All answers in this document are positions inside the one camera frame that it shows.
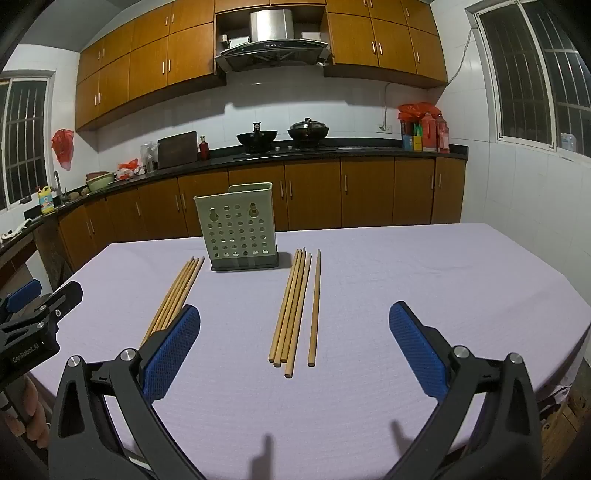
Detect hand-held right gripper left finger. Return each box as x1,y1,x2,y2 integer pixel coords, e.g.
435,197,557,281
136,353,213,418
48,304,208,480

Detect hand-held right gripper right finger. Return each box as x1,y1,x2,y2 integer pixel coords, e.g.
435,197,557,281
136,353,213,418
385,301,542,480

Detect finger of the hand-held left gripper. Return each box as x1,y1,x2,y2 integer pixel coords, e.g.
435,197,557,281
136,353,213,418
18,280,84,334
0,278,43,324

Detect green perforated utensil holder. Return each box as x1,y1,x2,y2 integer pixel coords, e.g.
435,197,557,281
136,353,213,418
193,182,280,273

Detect person's left hand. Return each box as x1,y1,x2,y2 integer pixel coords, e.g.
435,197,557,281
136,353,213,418
0,376,51,450

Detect white cloth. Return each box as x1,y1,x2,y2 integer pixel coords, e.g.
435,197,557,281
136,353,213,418
0,217,35,241

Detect green basin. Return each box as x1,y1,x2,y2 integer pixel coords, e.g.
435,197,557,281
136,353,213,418
85,172,115,193

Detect hanging red plastic bag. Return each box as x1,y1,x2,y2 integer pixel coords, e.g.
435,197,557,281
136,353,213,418
51,129,75,171

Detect barred small window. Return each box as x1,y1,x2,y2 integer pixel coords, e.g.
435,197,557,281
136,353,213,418
0,71,56,213

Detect wooden lower kitchen cabinets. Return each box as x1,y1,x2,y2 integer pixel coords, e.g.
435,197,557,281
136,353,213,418
32,154,467,278

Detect dark wooden cutting board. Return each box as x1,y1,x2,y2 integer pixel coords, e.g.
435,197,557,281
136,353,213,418
157,131,199,169

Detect black kitchen countertop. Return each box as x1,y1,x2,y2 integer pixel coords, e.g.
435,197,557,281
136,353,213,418
23,144,469,222

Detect coloured condiment boxes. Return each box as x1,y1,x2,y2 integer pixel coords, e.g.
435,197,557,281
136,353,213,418
401,120,423,152

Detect large red bottles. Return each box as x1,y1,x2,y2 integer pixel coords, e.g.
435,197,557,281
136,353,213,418
422,113,451,154

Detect black wok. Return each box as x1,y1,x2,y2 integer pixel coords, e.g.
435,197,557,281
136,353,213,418
236,122,279,154

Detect gas stove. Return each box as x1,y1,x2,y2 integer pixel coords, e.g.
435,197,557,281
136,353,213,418
233,145,338,160

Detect red bag over condiments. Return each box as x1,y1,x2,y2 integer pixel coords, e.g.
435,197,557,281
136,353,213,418
398,102,441,121

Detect black pot with lid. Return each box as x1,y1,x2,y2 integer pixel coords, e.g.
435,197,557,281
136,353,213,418
287,118,331,147

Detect barred large window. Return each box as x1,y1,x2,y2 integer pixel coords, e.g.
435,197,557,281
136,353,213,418
471,0,591,155

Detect steel range hood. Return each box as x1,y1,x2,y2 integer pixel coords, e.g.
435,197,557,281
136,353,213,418
213,9,332,73

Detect white wall cable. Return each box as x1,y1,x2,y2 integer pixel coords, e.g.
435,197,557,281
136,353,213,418
382,25,476,127

